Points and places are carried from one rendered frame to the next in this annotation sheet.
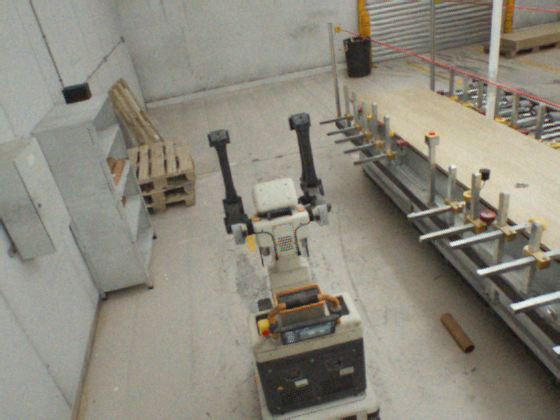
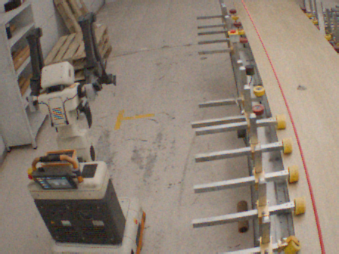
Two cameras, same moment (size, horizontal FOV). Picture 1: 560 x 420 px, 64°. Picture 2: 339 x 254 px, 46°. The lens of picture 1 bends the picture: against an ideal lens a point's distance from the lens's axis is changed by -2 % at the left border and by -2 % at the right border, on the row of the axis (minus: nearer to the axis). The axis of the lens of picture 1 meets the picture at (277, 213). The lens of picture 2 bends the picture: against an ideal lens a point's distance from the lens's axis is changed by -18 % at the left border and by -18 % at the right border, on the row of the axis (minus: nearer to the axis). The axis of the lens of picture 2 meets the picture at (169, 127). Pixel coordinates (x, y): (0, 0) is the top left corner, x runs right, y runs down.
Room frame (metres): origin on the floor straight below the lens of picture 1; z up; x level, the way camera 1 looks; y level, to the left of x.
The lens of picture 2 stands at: (-0.33, -1.28, 2.27)
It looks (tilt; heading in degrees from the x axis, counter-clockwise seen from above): 30 degrees down; 15
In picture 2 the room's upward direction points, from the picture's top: 12 degrees counter-clockwise
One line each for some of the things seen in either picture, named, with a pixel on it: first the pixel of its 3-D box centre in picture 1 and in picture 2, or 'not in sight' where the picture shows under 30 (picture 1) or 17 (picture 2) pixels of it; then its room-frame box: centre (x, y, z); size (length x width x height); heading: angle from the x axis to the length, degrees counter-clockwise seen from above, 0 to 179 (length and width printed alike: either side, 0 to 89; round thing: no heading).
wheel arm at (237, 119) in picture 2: (455, 231); (227, 120); (2.09, -0.99, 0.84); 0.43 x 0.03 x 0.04; 96
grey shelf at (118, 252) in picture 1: (105, 195); (16, 73); (3.65, 1.46, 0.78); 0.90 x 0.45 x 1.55; 6
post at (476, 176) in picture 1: (474, 210); (247, 102); (2.15, -1.12, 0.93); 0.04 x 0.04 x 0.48; 6
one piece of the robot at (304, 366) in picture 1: (306, 344); (75, 198); (1.70, -0.03, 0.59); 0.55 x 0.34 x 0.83; 95
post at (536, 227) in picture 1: (531, 263); (255, 154); (1.65, -1.17, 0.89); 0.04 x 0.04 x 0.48; 6
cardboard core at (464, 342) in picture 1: (457, 332); (243, 216); (2.08, -1.03, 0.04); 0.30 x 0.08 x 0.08; 6
